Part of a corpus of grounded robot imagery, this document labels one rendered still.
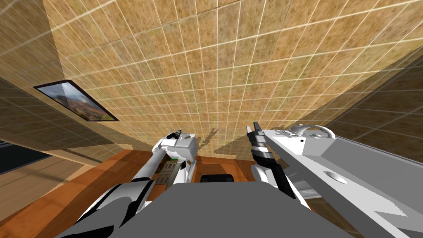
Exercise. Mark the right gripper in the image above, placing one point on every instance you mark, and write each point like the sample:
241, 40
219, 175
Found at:
258, 141

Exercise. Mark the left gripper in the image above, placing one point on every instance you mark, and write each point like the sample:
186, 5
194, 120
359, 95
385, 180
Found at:
173, 135

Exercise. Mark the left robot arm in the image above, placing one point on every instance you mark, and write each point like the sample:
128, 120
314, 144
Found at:
145, 172

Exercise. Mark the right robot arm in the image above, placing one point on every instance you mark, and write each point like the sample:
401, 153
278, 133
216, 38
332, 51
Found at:
276, 173

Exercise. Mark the grey curved faucet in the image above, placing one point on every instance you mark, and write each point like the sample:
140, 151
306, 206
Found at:
325, 131

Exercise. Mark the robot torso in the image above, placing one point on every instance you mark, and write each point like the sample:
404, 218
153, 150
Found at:
224, 211

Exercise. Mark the black framed landscape picture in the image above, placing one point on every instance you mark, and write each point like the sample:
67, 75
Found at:
77, 100

